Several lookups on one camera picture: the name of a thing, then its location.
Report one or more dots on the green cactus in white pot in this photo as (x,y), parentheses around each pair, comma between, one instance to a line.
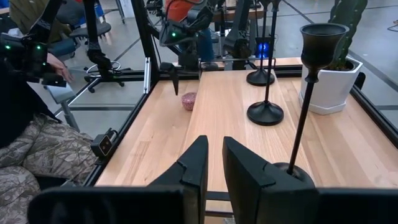
(332,90)

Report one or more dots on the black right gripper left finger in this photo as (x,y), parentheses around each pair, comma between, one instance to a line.
(194,186)

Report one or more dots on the black stool base with casters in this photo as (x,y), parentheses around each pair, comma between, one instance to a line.
(104,77)

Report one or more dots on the small black table camera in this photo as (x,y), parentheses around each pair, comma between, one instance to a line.
(105,144)

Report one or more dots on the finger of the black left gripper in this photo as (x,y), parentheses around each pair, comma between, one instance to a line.
(174,76)
(167,68)

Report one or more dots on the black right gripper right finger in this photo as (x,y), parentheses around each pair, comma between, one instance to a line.
(255,193)

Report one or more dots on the grey stool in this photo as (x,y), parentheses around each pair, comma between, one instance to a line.
(59,93)

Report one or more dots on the pink glitter candle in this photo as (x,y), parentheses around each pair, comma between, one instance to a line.
(189,101)

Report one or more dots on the device with blue lights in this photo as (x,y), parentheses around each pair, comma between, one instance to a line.
(262,48)

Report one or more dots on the dark office chair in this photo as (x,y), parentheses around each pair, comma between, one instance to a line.
(93,29)

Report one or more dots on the black aluminium table frame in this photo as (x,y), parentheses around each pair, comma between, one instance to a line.
(146,37)

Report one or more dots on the black metal candlestick holder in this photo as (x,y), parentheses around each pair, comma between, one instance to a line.
(265,113)
(323,46)
(260,77)

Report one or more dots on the wooden shelf riser black legs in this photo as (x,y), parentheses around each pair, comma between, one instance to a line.
(224,102)

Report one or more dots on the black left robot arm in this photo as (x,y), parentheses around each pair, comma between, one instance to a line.
(189,59)

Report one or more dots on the person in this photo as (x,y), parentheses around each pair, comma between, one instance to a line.
(205,43)
(46,149)

